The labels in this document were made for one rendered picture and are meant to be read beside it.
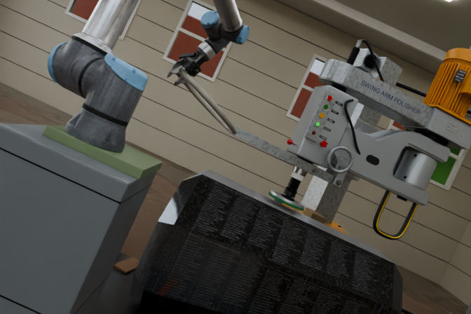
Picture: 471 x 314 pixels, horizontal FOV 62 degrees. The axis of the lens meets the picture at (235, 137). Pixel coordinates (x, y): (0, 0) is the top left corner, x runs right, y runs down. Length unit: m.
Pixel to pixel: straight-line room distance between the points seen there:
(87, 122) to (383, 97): 1.62
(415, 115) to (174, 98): 6.50
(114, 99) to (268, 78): 7.23
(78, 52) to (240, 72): 7.10
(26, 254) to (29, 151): 0.28
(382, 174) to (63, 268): 1.75
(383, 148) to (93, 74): 1.64
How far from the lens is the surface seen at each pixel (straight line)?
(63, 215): 1.18
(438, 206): 9.51
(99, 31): 1.40
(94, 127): 1.25
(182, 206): 1.95
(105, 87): 1.26
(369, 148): 2.32
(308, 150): 2.17
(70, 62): 1.38
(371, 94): 2.30
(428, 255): 9.59
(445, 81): 2.62
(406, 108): 2.41
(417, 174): 2.51
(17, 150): 1.22
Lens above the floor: 1.09
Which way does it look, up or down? level
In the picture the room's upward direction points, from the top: 25 degrees clockwise
